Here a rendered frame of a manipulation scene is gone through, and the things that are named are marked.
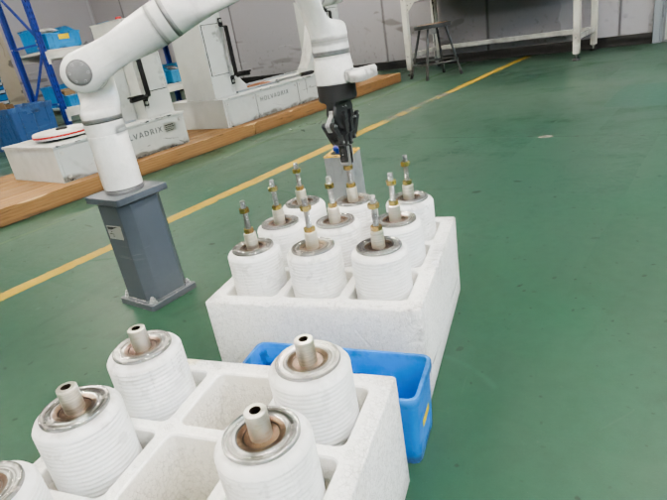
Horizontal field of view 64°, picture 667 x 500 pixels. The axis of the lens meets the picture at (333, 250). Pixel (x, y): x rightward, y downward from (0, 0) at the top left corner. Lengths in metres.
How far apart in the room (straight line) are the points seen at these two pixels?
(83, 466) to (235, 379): 0.22
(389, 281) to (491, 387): 0.26
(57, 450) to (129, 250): 0.81
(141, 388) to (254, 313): 0.29
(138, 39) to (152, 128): 1.95
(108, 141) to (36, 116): 4.13
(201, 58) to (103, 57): 2.35
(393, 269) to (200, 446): 0.39
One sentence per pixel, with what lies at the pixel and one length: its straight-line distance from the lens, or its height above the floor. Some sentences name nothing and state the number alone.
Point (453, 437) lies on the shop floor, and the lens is 0.86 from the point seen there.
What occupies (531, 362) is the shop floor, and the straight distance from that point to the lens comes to 1.01.
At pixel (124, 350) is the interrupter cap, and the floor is 0.25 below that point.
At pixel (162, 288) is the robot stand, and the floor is 0.04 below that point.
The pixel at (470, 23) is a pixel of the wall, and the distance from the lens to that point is 6.09.
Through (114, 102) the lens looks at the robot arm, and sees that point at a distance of 1.39.
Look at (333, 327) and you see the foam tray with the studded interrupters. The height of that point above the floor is 0.14.
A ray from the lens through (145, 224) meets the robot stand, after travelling 1.39.
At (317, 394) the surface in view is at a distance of 0.59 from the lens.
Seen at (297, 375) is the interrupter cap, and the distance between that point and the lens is 0.59.
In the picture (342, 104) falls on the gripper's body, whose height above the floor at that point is 0.45.
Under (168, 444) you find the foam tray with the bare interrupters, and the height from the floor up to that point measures 0.17.
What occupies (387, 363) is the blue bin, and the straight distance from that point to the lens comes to 0.85.
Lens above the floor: 0.60
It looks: 23 degrees down
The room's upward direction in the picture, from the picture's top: 10 degrees counter-clockwise
